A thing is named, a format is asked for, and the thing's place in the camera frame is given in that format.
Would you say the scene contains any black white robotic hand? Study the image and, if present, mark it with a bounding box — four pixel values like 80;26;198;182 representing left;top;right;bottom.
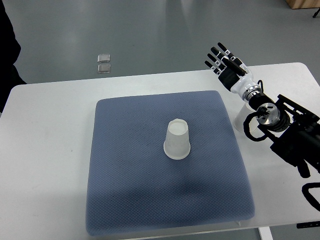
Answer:
204;42;263;102

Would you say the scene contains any white paper cup on mat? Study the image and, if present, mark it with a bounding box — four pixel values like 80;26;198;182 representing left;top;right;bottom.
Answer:
163;118;191;160

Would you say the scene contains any wooden furniture corner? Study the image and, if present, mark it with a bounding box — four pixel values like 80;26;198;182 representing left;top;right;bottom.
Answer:
285;0;320;10

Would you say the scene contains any black tripod foot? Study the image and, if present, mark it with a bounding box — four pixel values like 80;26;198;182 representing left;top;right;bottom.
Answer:
312;8;320;18

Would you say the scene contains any lower silver floor plate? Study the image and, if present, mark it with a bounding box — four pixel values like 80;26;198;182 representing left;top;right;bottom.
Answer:
97;63;111;74

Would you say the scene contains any silver floor plate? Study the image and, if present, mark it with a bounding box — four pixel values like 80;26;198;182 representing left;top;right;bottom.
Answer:
97;63;111;74
97;53;111;63

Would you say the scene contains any upper silver floor plate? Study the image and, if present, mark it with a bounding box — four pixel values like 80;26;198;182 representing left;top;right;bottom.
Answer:
97;53;111;63

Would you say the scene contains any blue textured cushion mat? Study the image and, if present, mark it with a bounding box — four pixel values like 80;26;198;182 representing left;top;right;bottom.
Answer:
86;90;255;236

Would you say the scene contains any white table leg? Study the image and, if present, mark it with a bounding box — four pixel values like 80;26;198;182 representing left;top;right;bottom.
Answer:
258;226;273;240

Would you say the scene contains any black table control panel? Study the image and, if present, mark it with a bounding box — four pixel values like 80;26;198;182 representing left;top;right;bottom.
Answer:
296;221;320;229

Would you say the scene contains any dark figure at left edge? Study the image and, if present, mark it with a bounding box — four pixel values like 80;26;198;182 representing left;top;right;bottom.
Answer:
0;1;26;112

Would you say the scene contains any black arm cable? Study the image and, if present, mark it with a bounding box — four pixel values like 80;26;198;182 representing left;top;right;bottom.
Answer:
242;111;269;142

